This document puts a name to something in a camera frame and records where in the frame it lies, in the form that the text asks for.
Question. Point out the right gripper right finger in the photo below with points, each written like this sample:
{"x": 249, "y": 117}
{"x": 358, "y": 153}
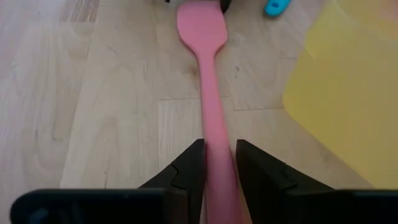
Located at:
{"x": 311, "y": 207}

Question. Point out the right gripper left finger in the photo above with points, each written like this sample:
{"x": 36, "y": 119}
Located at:
{"x": 124, "y": 207}

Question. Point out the pink silicone spatula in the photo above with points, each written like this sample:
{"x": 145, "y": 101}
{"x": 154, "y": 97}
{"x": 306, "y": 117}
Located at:
{"x": 202, "y": 28}

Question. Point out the blue silicone spatula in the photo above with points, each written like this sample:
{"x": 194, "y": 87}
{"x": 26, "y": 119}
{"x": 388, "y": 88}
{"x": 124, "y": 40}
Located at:
{"x": 275, "y": 7}

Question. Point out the yellow plastic bin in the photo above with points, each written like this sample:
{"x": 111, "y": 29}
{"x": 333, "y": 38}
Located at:
{"x": 348, "y": 93}

